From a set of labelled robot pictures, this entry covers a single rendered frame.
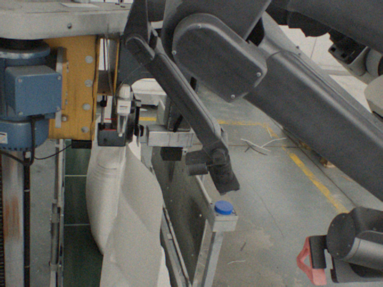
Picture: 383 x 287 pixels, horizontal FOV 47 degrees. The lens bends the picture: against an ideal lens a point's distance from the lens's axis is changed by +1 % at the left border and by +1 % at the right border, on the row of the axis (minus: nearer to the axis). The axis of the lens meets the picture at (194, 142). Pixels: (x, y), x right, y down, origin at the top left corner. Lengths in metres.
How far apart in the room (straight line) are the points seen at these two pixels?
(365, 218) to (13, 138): 0.81
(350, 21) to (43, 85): 0.75
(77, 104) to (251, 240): 1.74
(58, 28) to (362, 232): 0.76
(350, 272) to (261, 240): 2.12
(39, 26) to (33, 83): 0.12
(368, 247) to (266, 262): 2.09
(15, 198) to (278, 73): 1.23
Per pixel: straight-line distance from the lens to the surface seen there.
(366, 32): 0.35
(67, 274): 1.81
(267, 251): 2.70
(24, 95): 0.98
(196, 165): 1.22
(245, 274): 2.51
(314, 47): 6.23
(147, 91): 4.23
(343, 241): 0.56
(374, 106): 0.92
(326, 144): 0.41
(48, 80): 0.99
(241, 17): 0.31
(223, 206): 1.41
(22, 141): 1.10
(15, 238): 1.59
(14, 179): 1.46
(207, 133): 1.13
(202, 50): 0.30
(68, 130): 1.31
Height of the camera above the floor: 1.62
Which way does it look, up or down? 25 degrees down
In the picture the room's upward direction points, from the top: 10 degrees clockwise
